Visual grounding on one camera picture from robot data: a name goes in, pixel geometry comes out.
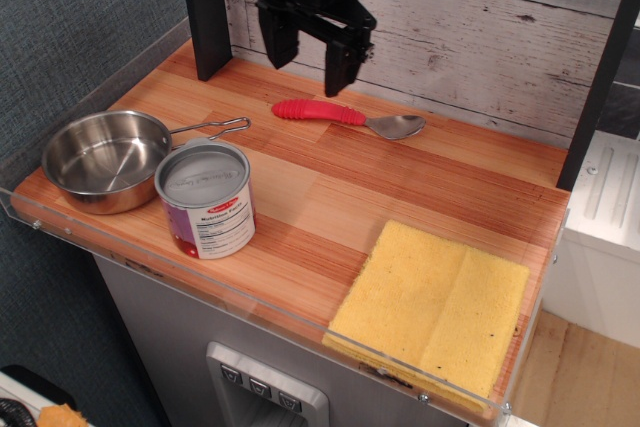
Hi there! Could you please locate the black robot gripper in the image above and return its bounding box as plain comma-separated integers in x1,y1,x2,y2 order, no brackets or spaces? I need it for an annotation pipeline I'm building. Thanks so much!
256,0,376,97

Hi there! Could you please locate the toy tin can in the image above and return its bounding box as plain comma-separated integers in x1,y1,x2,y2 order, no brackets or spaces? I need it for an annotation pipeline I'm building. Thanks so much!
154,138,256,260

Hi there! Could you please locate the stainless steel pot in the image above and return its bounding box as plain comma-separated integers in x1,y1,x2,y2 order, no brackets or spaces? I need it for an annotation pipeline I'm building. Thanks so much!
41,110,251,215

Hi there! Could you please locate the yellow folded cloth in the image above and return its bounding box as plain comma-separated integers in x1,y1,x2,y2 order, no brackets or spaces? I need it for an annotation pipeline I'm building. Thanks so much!
322,220,530,413

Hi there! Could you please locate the grey toy fridge cabinet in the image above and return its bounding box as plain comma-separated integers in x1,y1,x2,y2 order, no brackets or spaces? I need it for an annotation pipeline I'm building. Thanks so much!
96,256,464,426

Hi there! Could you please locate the silver dispenser button panel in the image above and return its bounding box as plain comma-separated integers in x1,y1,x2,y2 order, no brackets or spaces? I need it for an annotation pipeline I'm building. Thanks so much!
206,342,330,426

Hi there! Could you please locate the white toy sink unit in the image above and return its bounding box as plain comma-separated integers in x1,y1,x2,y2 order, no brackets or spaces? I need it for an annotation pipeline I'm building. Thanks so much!
542,132,639,347

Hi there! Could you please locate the orange cloth bottom corner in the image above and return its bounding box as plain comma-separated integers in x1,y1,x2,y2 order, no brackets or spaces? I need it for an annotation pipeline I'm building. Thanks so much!
36,404,89,427

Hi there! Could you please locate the red handled metal spoon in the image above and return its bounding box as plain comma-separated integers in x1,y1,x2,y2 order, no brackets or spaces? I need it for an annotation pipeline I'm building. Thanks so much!
271,99,426,141

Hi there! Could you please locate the black vertical post left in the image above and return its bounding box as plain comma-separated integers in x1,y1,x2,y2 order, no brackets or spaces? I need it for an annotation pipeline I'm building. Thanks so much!
186,0,233,81

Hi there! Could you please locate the black vertical post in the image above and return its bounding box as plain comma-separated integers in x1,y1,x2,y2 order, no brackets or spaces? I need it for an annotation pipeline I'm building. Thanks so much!
186,0,233,81
556,0,639,192

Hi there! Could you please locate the clear acrylic guard rail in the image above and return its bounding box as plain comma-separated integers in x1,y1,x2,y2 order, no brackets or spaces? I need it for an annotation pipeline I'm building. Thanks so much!
0,185,571,423

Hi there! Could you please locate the black vertical post right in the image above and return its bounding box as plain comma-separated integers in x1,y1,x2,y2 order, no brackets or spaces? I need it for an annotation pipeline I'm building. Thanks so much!
556,0,639,192

